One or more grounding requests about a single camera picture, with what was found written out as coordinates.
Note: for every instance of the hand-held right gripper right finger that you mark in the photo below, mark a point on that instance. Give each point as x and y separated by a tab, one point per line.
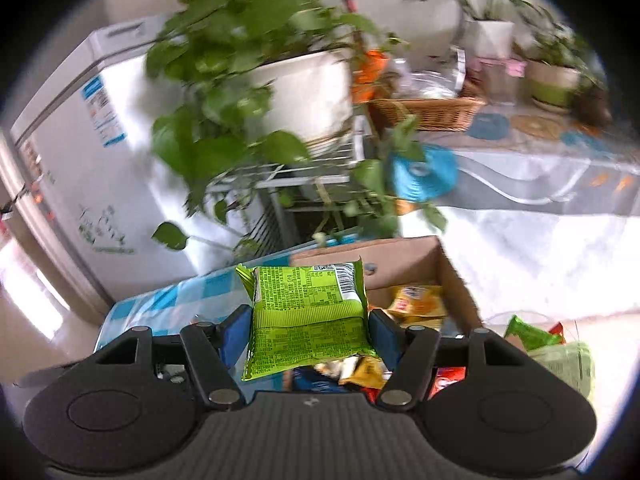
385	340

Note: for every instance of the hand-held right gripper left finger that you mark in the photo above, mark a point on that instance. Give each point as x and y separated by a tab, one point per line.
235	335

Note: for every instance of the gold snack packet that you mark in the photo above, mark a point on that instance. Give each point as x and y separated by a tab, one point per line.
367	367

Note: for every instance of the green snack packet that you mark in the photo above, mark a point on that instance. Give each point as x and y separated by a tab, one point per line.
305	320

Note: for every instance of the red snack packet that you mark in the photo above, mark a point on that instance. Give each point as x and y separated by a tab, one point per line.
450	377

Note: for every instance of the cardboard box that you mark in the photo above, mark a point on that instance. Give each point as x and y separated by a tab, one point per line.
400	260

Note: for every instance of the yellow snack packet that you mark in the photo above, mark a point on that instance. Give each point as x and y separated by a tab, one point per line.
417	302

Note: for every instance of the blue checked tablecloth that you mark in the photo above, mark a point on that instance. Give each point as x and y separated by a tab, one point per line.
165	300

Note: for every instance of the dark blue snack packet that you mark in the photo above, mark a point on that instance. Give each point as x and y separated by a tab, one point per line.
312	381

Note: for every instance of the green snack bag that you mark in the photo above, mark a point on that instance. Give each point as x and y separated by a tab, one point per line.
530	334

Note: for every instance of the white metal rack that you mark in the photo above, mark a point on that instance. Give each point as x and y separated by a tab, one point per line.
300	180

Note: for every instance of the blue round plastic object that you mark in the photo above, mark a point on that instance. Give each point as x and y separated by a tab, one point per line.
425	172

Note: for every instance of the white chest freezer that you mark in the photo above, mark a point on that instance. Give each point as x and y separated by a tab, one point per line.
125	185

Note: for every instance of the pale green plastic bag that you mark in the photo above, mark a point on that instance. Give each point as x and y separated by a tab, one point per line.
570	367

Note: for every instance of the grey patterned table cover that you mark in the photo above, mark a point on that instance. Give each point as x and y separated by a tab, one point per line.
525	185

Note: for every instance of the grey refrigerator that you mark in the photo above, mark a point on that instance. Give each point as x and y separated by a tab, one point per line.
30	240

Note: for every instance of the wicker basket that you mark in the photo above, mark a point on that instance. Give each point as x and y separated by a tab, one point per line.
430	112

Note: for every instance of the blue round coaster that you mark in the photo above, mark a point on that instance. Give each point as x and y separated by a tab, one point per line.
487	126

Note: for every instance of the white round plant pot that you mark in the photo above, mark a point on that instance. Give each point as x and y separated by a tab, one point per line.
305	95

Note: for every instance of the clear plastic bag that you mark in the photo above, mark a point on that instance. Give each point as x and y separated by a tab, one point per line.
425	82

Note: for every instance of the tan woven coaster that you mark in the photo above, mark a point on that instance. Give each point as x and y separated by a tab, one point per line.
537	127

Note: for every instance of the orange packet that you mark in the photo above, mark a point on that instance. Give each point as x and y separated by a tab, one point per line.
370	67

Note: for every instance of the clear glass jar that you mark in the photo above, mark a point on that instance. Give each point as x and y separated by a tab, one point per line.
500	80

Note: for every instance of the green white potted plant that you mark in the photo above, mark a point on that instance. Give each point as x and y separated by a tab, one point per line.
552	82

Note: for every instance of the green pothos plant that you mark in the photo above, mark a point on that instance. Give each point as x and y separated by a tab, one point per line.
225	25

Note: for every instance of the dark brown pot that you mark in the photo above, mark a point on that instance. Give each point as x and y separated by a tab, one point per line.
592	105

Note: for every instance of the white square potted plant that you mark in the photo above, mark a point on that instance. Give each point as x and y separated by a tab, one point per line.
487	37

